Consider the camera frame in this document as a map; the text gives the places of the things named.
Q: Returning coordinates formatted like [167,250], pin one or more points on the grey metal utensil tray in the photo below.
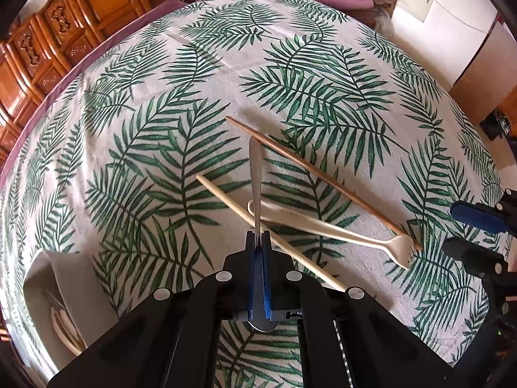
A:
[66,281]

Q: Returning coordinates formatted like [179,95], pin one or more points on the palm leaf tablecloth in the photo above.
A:
[141,235]

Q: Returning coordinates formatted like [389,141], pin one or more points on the carved wooden cabinet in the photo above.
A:
[41,50]

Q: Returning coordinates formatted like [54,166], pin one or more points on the brown wooden chopstick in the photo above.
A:
[301,162]

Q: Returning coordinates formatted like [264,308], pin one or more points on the light bamboo chopstick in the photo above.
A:
[277,240]

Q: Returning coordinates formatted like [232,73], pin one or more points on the cream plastic fork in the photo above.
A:
[400,249]

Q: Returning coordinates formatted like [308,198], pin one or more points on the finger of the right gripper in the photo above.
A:
[477,260]
[491,220]

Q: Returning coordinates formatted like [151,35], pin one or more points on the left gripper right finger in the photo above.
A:
[268,274]

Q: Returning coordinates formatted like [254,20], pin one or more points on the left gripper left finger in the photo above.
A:
[254,252]

